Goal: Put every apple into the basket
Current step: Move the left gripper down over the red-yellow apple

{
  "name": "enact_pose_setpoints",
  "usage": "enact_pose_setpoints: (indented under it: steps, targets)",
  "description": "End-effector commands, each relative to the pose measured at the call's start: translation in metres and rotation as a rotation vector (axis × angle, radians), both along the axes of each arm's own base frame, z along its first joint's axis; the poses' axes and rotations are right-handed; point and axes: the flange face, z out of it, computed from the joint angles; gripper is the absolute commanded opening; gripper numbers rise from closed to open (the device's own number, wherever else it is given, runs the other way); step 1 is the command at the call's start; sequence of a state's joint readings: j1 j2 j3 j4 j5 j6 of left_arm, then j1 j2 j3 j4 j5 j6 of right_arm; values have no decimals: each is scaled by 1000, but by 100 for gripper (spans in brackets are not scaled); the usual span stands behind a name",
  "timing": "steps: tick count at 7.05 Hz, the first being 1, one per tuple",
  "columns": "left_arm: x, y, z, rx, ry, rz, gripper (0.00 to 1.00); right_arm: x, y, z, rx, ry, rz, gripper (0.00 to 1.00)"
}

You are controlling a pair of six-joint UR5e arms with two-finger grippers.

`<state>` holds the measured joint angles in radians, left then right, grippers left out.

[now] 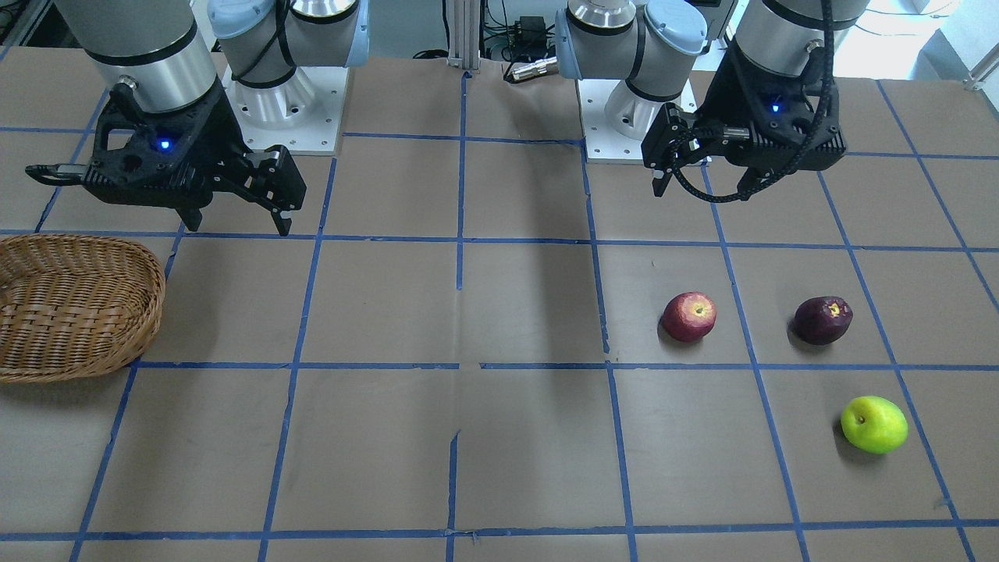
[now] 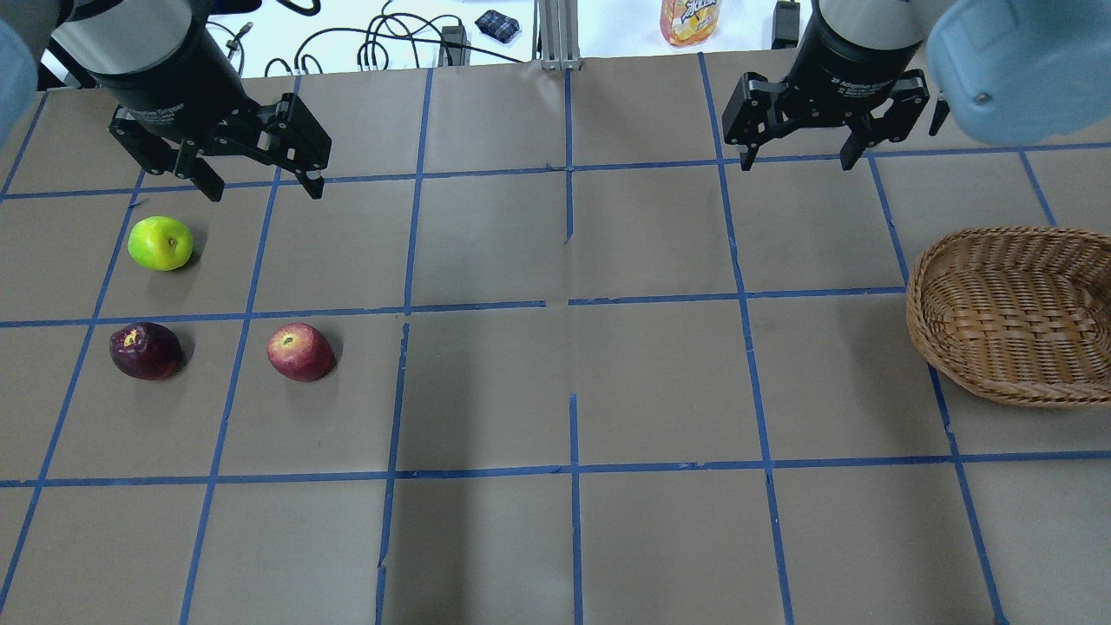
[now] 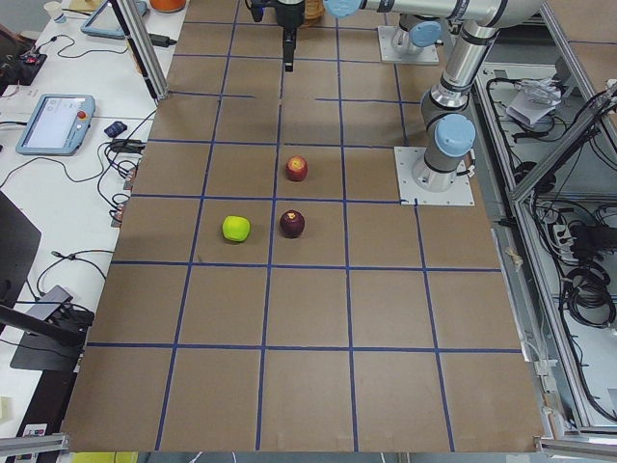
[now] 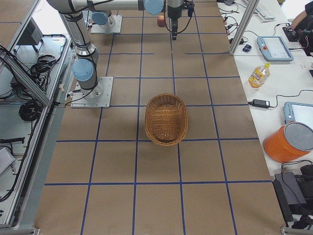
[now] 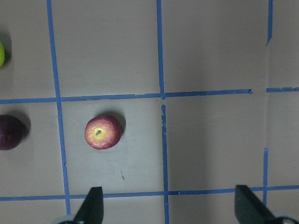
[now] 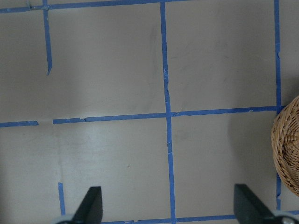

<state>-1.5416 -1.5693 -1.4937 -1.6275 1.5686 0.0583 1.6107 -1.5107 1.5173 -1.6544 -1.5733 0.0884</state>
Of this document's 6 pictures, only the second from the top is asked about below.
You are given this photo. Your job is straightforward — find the wicker basket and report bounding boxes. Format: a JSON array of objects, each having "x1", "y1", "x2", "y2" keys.
[{"x1": 905, "y1": 226, "x2": 1110, "y2": 409}]

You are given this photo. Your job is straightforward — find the green apple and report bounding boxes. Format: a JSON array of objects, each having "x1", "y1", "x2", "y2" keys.
[{"x1": 127, "y1": 216, "x2": 194, "y2": 272}]

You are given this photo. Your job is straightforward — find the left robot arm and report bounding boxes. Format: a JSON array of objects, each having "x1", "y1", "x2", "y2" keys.
[{"x1": 1, "y1": 1, "x2": 332, "y2": 201}]

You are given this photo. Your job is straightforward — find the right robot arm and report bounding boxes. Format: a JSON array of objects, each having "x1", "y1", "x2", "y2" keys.
[{"x1": 721, "y1": 1, "x2": 1110, "y2": 170}]

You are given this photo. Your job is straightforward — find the dark purple apple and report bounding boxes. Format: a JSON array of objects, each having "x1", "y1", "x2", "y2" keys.
[{"x1": 108, "y1": 323, "x2": 184, "y2": 381}]

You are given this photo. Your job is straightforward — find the dark checkered pouch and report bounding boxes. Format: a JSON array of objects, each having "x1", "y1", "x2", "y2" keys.
[{"x1": 476, "y1": 10, "x2": 523, "y2": 44}]

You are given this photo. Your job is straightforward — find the red apple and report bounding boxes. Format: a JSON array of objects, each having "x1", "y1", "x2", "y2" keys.
[{"x1": 266, "y1": 323, "x2": 338, "y2": 381}]

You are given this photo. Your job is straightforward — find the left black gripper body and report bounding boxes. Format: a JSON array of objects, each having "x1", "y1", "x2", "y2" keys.
[{"x1": 87, "y1": 23, "x2": 258, "y2": 157}]

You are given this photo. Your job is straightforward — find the black power adapter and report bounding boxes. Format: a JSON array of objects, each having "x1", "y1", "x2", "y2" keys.
[{"x1": 770, "y1": 0, "x2": 802, "y2": 50}]

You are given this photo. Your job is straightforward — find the black power brick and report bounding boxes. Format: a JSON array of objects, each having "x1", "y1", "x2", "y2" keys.
[{"x1": 437, "y1": 24, "x2": 470, "y2": 67}]

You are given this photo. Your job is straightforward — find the black cables bundle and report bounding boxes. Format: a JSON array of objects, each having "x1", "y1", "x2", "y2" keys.
[{"x1": 204, "y1": 0, "x2": 530, "y2": 79}]

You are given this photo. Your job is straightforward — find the orange juice bottle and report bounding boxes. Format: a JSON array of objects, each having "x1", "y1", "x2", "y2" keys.
[{"x1": 659, "y1": 0, "x2": 721, "y2": 48}]

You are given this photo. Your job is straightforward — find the aluminium frame post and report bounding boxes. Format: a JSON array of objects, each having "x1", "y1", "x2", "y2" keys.
[{"x1": 533, "y1": 0, "x2": 581, "y2": 71}]

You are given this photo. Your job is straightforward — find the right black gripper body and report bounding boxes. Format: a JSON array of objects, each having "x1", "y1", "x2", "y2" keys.
[{"x1": 782, "y1": 9, "x2": 924, "y2": 129}]

